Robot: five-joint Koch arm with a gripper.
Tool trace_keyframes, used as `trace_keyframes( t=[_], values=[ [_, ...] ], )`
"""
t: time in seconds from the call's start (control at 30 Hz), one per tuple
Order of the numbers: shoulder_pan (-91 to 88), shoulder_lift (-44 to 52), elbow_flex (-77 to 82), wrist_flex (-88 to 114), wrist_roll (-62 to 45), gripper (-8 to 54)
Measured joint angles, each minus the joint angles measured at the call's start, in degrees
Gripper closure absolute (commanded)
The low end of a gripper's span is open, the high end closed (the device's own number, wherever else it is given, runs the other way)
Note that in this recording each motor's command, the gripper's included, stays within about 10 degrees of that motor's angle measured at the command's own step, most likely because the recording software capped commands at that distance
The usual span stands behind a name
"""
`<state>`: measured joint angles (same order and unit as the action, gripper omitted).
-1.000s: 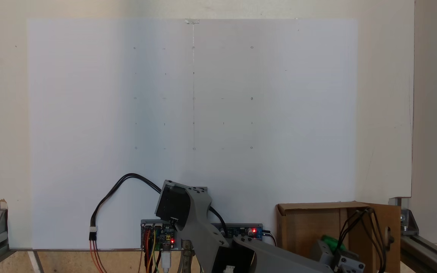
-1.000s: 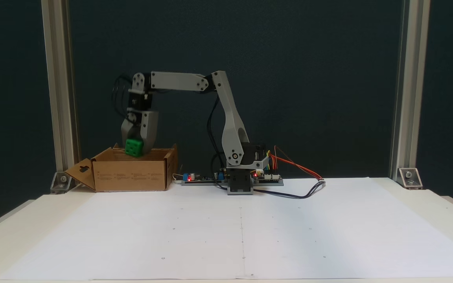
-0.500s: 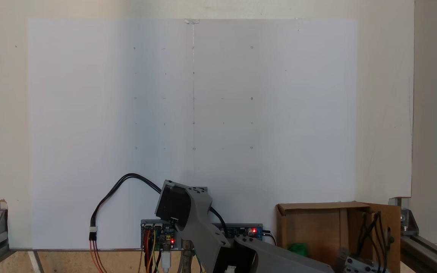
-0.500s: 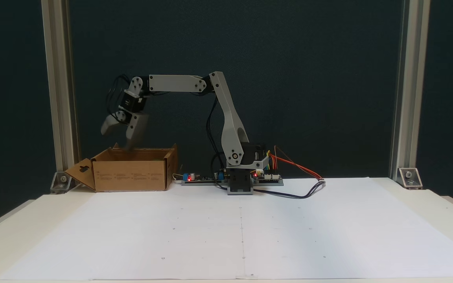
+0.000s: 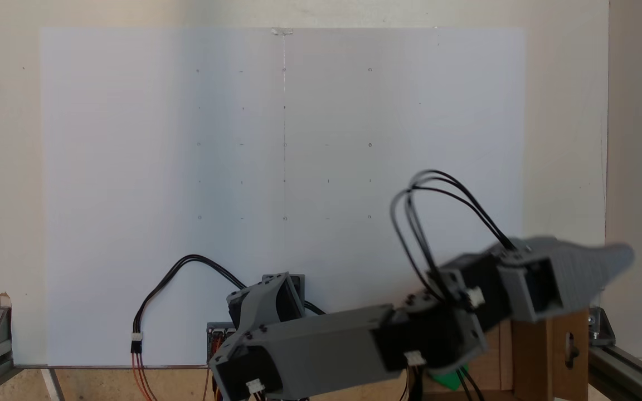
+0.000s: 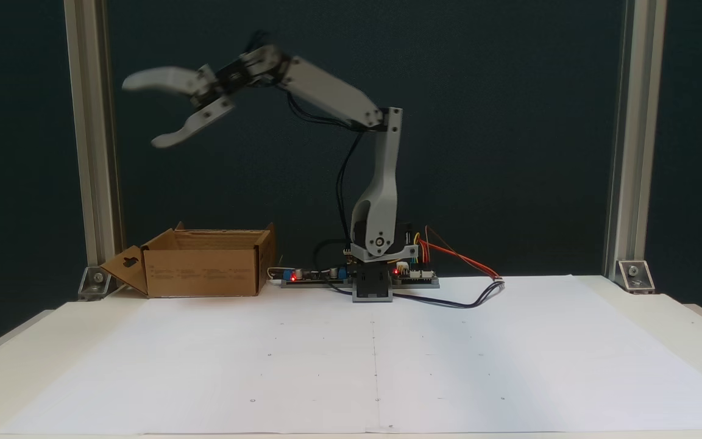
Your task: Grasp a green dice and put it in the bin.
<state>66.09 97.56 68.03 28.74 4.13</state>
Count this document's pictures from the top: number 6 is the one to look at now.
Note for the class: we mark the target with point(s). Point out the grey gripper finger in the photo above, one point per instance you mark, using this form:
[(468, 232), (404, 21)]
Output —
[(165, 79), (195, 122)]

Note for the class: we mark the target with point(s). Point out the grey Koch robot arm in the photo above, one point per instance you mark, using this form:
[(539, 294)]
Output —
[(381, 183)]

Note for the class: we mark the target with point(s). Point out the brown cardboard box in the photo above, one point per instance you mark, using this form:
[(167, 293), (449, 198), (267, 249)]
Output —
[(198, 268)]

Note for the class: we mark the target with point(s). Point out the blue circuit board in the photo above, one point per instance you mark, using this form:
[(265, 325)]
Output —
[(317, 277)]

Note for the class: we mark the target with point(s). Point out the circuit board with white connectors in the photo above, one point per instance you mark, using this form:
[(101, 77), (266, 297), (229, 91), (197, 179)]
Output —
[(415, 277)]

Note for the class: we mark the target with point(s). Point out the aluminium frame post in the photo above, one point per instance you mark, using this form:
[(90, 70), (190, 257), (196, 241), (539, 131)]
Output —
[(89, 183), (634, 122)]

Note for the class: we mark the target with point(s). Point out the metal corner bracket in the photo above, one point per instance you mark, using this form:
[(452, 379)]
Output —
[(95, 283), (636, 275)]

